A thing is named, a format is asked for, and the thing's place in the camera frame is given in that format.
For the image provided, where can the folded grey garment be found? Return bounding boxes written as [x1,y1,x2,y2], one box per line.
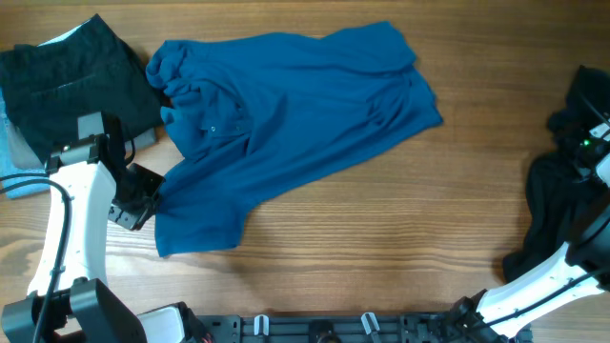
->
[6,123,157,170]

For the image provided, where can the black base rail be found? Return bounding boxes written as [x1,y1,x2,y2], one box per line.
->
[198,313,533,343]

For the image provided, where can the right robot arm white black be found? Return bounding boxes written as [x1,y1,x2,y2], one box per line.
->
[444,120,609,342]

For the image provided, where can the folded black pants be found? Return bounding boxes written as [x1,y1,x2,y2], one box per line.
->
[1,15,162,163]

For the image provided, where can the blue polo shirt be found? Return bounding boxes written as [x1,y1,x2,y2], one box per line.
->
[146,22,442,257]

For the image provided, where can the folded light blue jeans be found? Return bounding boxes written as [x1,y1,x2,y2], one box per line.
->
[0,88,51,200]

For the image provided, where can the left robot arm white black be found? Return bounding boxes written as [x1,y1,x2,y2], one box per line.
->
[1,162,187,343]

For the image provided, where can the black garment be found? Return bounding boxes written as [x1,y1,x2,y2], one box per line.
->
[501,66,609,282]

